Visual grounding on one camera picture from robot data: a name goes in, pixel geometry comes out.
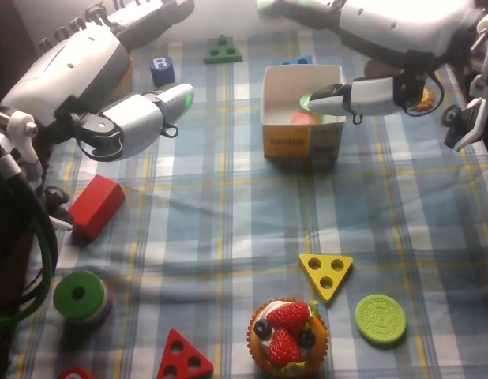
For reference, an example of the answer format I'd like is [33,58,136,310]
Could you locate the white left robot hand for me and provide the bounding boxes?
[0,0,196,162]

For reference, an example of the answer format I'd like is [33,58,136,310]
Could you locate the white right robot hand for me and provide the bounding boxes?
[256,0,482,118]

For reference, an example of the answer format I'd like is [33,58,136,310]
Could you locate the red cylinder with white cross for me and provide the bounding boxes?
[291,111,319,126]

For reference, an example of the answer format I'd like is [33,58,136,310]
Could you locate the blue cylinder with letter R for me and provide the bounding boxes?
[148,54,177,88]

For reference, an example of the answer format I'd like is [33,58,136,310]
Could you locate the white and yellow paper box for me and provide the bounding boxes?
[260,64,345,162]

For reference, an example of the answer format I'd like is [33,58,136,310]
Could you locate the brown round toy cookie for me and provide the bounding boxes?
[363,58,404,81]

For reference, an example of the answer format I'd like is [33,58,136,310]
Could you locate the toy cupcake with orange fruit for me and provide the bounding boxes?
[107,57,134,104]

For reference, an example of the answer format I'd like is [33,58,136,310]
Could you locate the orange toy pastry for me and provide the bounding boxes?
[414,87,435,112]

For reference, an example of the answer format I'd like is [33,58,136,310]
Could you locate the red rectangular wooden block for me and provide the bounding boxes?
[67,174,126,242]

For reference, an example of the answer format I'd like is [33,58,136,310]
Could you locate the green triangle block with holes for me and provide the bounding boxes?
[202,33,244,66]

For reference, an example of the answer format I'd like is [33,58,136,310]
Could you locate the blue plaid tablecloth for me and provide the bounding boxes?
[6,23,488,379]

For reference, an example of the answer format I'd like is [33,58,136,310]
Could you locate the stacked coloured rings, green top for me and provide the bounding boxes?
[52,270,114,326]

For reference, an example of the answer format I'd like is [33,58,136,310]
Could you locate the yellow triangle block with holes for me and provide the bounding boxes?
[298,253,355,305]

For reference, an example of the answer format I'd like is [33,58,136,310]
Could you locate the green round toy cookie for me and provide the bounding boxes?
[354,293,408,349]

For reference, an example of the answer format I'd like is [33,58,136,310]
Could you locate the red triangle block with holes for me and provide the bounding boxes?
[156,328,215,379]

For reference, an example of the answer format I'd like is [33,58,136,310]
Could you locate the toy cupcake with strawberries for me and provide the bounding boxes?
[246,299,331,374]

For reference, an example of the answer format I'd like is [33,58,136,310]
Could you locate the green cable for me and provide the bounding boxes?
[0,211,58,329]

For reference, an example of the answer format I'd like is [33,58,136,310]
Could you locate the red ring block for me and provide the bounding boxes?
[57,366,96,379]

